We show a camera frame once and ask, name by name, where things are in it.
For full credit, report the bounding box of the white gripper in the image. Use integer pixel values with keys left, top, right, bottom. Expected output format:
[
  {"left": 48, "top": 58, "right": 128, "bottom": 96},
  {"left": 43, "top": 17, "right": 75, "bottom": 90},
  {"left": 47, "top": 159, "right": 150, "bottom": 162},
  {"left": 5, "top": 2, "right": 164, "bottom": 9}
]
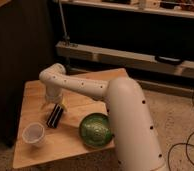
[{"left": 40, "top": 85, "right": 67, "bottom": 112}]

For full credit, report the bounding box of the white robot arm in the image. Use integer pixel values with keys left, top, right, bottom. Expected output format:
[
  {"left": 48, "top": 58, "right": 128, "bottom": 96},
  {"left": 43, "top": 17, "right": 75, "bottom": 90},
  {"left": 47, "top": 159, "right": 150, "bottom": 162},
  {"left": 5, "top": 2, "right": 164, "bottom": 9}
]
[{"left": 39, "top": 63, "right": 169, "bottom": 171}]

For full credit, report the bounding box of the wooden table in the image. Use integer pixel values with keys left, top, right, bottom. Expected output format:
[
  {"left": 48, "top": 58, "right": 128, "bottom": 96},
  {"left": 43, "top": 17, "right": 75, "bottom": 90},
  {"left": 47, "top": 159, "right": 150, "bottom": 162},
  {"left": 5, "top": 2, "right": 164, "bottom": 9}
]
[{"left": 12, "top": 67, "right": 130, "bottom": 170}]

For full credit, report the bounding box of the clear plastic cup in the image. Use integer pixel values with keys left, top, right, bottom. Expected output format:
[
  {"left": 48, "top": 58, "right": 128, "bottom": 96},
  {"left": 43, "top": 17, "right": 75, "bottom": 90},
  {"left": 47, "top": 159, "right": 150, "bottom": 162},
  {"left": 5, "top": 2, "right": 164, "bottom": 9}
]
[{"left": 22, "top": 122, "right": 45, "bottom": 147}]

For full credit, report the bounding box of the green bowl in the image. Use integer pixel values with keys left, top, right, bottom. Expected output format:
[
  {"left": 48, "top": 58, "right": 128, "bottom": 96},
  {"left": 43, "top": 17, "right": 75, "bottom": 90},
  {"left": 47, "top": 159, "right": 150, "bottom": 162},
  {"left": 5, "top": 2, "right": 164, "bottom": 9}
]
[{"left": 79, "top": 113, "right": 112, "bottom": 148}]

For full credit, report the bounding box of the long white case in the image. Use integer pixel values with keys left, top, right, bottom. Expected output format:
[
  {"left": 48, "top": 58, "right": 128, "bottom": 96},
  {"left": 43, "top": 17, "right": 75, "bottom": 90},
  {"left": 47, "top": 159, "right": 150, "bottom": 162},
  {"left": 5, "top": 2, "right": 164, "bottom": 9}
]
[{"left": 56, "top": 41, "right": 194, "bottom": 78}]

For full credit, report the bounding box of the metal stand pole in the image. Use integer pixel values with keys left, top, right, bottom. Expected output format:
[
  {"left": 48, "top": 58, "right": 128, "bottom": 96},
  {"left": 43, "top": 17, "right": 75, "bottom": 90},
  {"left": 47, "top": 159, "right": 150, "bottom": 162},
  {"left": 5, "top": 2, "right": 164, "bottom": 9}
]
[{"left": 58, "top": 0, "right": 72, "bottom": 46}]

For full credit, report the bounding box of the wooden shelf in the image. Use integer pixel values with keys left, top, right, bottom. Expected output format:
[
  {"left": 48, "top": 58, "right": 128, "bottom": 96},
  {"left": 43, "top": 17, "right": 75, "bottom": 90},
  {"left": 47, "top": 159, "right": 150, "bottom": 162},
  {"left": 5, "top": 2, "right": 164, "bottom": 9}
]
[{"left": 52, "top": 0, "right": 194, "bottom": 19}]

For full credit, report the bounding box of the black case handle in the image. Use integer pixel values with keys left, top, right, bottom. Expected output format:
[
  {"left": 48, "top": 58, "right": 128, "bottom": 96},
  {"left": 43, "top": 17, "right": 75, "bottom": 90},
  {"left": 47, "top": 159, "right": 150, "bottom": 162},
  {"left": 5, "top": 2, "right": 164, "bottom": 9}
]
[{"left": 154, "top": 56, "right": 184, "bottom": 65}]

